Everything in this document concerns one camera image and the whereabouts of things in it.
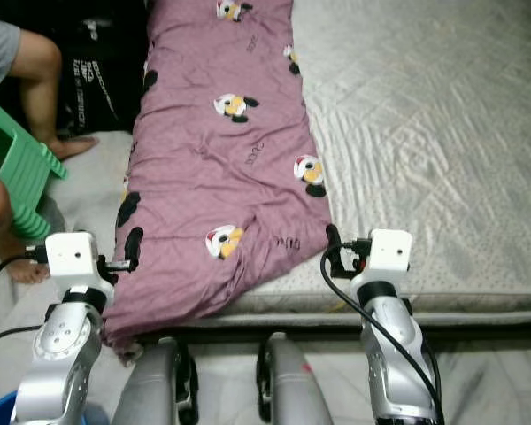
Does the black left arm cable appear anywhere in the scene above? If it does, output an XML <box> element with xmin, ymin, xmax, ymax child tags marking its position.
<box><xmin>0</xmin><ymin>323</ymin><xmax>52</xmax><ymax>351</ymax></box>
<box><xmin>0</xmin><ymin>252</ymin><xmax>50</xmax><ymax>298</ymax></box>

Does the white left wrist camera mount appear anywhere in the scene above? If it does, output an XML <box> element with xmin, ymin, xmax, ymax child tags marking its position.
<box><xmin>46</xmin><ymin>232</ymin><xmax>100</xmax><ymax>293</ymax></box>

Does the blue plastic bucket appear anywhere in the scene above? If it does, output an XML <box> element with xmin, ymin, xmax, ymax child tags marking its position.
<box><xmin>0</xmin><ymin>390</ymin><xmax>41</xmax><ymax>425</ymax></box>

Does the silver left robot leg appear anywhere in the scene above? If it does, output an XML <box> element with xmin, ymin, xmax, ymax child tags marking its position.
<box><xmin>111</xmin><ymin>335</ymin><xmax>200</xmax><ymax>425</ymax></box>

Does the black bag with white print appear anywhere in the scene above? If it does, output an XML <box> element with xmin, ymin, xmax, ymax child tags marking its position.
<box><xmin>66</xmin><ymin>18</ymin><xmax>147</xmax><ymax>138</ymax></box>

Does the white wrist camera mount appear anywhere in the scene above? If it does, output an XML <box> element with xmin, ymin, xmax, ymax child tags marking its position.
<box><xmin>46</xmin><ymin>232</ymin><xmax>100</xmax><ymax>293</ymax></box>
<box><xmin>365</xmin><ymin>228</ymin><xmax>414</xmax><ymax>286</ymax></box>

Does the grey quilted mattress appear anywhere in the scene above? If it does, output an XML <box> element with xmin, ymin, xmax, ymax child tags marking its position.
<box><xmin>208</xmin><ymin>0</ymin><xmax>531</xmax><ymax>330</ymax></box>

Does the dark bed frame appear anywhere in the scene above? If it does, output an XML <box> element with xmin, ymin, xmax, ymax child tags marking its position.
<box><xmin>124</xmin><ymin>323</ymin><xmax>531</xmax><ymax>351</ymax></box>

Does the silver right robot leg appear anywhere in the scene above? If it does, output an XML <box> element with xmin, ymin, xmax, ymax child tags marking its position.
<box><xmin>257</xmin><ymin>332</ymin><xmax>337</xmax><ymax>425</ymax></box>

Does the silver robot leg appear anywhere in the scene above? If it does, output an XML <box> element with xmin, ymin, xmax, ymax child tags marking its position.
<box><xmin>111</xmin><ymin>335</ymin><xmax>200</xmax><ymax>425</ymax></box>
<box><xmin>257</xmin><ymin>332</ymin><xmax>337</xmax><ymax>425</ymax></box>

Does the green plastic stool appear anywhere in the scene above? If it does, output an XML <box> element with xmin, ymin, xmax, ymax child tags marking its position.
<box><xmin>0</xmin><ymin>89</ymin><xmax>69</xmax><ymax>242</ymax></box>

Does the purple cartoon print blanket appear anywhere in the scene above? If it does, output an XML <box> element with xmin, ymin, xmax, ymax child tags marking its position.
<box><xmin>102</xmin><ymin>0</ymin><xmax>333</xmax><ymax>355</ymax></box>

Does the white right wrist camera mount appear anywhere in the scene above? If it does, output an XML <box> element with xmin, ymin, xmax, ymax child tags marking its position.
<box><xmin>365</xmin><ymin>228</ymin><xmax>414</xmax><ymax>286</ymax></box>

